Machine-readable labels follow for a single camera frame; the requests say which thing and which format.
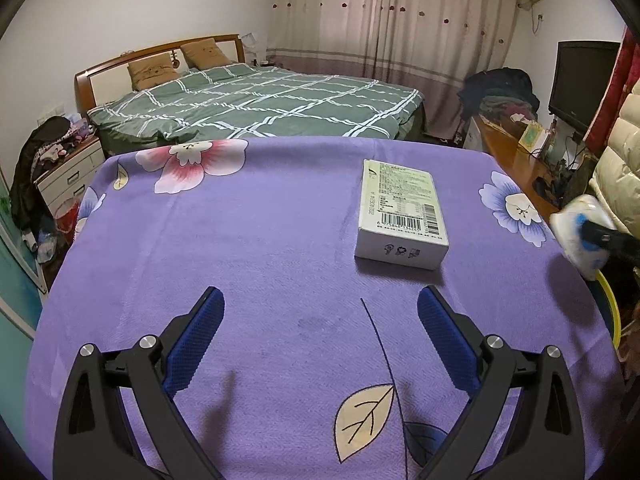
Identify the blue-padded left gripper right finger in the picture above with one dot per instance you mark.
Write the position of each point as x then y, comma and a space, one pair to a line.
544, 439

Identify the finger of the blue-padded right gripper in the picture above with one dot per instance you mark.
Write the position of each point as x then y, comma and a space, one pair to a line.
624, 246

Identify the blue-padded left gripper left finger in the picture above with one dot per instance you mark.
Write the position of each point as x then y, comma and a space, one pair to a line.
93, 436

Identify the white paper cup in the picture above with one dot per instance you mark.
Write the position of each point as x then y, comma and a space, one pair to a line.
568, 226

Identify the yellow-rimmed trash bin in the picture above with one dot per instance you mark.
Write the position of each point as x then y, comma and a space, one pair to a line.
608, 307

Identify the cream puffer jacket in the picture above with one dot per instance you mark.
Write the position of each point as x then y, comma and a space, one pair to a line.
616, 178

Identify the green framed picture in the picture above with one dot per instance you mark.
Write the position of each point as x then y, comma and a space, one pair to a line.
533, 137

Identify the orange wooden desk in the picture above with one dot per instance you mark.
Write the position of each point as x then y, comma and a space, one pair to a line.
514, 161

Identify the painted sliding wardrobe door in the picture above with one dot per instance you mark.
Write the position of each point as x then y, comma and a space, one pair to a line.
22, 287

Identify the black television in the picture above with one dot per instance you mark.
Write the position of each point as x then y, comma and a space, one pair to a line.
582, 72

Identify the pile of dark clothes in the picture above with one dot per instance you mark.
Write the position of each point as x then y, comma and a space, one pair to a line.
492, 92

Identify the white green flat box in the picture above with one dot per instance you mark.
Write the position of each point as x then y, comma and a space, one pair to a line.
400, 220

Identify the red bucket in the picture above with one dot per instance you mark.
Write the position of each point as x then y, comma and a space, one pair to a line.
65, 218

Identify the purple floral tablecloth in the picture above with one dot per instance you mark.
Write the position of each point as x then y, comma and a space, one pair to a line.
321, 368

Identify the black jacket on cabinet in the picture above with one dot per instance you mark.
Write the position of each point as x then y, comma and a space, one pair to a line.
27, 205

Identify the white bedside cabinet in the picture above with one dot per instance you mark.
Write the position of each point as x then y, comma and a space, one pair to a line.
69, 179

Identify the pink striped curtain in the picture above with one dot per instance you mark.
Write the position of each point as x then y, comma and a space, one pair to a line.
429, 45

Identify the bed with green plaid duvet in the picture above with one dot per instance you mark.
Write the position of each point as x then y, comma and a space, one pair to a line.
238, 101

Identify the left brown pillow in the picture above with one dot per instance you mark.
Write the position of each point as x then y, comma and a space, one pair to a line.
150, 72

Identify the brown pillow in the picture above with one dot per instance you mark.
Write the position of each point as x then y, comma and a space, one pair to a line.
204, 54
150, 72

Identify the right brown pillow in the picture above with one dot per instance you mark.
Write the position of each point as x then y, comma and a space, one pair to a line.
204, 54

